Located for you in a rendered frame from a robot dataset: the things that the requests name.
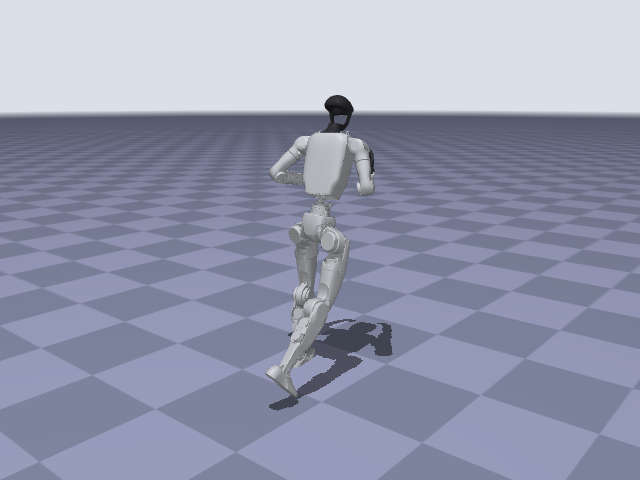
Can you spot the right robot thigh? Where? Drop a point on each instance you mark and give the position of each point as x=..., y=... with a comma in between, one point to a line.
x=332, y=270

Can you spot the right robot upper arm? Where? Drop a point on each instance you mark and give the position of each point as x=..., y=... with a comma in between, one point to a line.
x=362, y=161

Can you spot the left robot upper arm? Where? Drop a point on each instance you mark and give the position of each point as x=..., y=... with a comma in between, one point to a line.
x=277, y=171

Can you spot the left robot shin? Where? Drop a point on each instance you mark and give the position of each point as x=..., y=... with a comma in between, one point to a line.
x=297, y=311

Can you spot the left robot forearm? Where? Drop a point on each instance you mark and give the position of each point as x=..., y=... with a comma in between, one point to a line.
x=293, y=178

